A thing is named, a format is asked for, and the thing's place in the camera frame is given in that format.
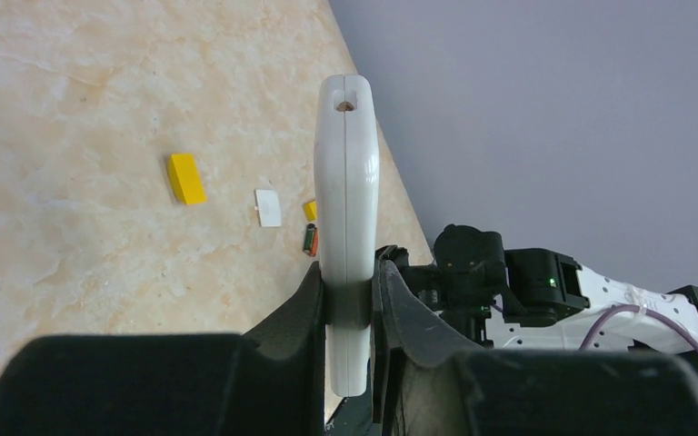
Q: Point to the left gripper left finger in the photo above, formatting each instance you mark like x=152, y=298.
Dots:
x=267, y=381

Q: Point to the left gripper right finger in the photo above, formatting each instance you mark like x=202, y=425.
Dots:
x=428, y=379

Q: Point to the white battery cover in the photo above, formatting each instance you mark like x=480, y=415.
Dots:
x=268, y=208

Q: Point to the white remote control back up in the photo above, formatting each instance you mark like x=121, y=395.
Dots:
x=347, y=175

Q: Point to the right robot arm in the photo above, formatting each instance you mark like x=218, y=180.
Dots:
x=539, y=299

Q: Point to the green orange battery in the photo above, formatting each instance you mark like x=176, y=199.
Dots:
x=310, y=246

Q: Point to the yellow block right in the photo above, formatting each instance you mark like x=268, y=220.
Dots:
x=310, y=211

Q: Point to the yellow block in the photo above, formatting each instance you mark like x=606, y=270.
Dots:
x=185, y=179
x=310, y=211

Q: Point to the yellow block centre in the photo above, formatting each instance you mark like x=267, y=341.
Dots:
x=185, y=179

